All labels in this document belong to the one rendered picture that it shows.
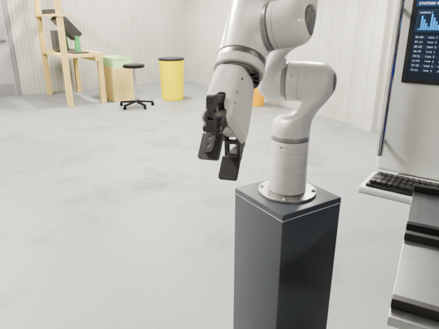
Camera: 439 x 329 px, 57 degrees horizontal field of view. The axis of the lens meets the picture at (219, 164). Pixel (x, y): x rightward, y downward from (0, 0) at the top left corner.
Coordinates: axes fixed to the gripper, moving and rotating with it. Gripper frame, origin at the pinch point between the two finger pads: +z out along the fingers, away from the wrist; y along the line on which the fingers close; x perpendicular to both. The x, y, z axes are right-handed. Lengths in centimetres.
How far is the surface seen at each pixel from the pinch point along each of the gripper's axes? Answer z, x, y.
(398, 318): 16.4, 28.3, -31.7
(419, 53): -78, 34, -86
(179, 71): -334, -311, -497
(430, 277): 7, 35, -44
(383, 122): -56, 24, -99
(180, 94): -304, -315, -525
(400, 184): -32, 31, -100
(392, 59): -75, 25, -84
